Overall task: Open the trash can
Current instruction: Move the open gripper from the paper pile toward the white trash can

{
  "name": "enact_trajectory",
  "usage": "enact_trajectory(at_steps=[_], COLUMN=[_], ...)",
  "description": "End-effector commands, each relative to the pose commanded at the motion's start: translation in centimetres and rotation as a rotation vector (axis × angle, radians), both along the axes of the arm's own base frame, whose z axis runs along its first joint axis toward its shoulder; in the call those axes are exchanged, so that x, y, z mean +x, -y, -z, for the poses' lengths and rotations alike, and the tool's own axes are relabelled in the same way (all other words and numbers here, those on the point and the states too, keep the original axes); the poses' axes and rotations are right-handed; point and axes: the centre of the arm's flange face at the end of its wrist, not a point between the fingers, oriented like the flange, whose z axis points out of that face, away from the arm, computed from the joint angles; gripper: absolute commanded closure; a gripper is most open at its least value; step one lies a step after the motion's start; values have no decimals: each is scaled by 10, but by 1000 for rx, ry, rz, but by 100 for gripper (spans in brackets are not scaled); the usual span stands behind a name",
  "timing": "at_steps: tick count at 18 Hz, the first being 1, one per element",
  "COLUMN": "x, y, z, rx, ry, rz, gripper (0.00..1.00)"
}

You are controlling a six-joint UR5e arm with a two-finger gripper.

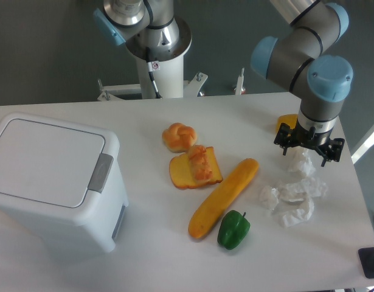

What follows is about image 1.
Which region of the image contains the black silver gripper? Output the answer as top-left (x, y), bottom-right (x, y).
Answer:
top-left (274, 109), bottom-right (345, 167)

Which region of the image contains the long yellow baguette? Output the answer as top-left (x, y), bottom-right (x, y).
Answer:
top-left (188, 158), bottom-right (259, 239)

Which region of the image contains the braided bread roll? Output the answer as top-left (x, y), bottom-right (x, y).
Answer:
top-left (162, 123), bottom-right (198, 153)

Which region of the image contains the green bell pepper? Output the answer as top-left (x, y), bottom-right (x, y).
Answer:
top-left (217, 210), bottom-right (251, 250)

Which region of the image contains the toast bread slice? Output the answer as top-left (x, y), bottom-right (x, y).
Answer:
top-left (169, 147), bottom-right (223, 189)

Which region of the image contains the crumpled white paper small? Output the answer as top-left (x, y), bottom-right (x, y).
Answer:
top-left (259, 186), bottom-right (279, 211)

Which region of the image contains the black device at edge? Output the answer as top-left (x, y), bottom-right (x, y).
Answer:
top-left (358, 247), bottom-right (374, 279)

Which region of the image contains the crumpled white paper upper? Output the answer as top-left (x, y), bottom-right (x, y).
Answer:
top-left (288, 147), bottom-right (316, 178)

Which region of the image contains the white plastic trash can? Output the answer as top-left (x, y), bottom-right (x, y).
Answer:
top-left (0, 113), bottom-right (128, 253)

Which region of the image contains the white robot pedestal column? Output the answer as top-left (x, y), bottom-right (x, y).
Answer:
top-left (92, 0), bottom-right (193, 99)

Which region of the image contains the black cable on pedestal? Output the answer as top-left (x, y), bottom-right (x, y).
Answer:
top-left (145, 47), bottom-right (162, 99)

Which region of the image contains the small crusty bread piece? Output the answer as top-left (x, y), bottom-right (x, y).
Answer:
top-left (187, 145), bottom-right (213, 183)

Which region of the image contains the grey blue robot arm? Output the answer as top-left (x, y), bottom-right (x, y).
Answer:
top-left (251, 1), bottom-right (353, 163)

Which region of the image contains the crumpled white paper large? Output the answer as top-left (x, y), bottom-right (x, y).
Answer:
top-left (277, 177), bottom-right (328, 228)

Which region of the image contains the yellow cheese block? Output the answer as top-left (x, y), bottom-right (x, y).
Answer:
top-left (275, 114), bottom-right (297, 133)

